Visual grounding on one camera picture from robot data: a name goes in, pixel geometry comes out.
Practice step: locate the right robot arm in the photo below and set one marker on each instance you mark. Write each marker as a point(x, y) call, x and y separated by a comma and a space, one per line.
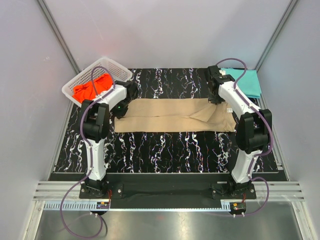
point(253, 133)

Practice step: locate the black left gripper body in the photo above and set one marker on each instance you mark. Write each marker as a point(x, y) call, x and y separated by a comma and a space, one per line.
point(120, 108)

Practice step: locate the orange t shirt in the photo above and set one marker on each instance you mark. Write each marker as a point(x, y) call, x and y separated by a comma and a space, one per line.
point(86, 91)

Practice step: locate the white plastic laundry basket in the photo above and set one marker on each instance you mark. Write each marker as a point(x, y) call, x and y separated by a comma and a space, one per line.
point(117, 71)

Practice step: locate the folded teal t shirt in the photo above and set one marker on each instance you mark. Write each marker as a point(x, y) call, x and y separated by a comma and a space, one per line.
point(249, 84)

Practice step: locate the white slotted cable duct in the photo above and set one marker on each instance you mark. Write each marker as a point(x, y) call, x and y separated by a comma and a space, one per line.
point(99, 206)

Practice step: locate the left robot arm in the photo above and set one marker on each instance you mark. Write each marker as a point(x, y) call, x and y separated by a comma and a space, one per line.
point(94, 128)

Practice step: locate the aluminium frame rail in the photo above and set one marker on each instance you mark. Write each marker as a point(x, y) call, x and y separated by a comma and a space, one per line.
point(52, 190)

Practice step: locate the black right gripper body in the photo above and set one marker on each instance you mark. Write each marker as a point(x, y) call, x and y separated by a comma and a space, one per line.
point(213, 98)

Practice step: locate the beige t shirt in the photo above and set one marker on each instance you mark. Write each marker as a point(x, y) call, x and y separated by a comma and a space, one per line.
point(176, 115)

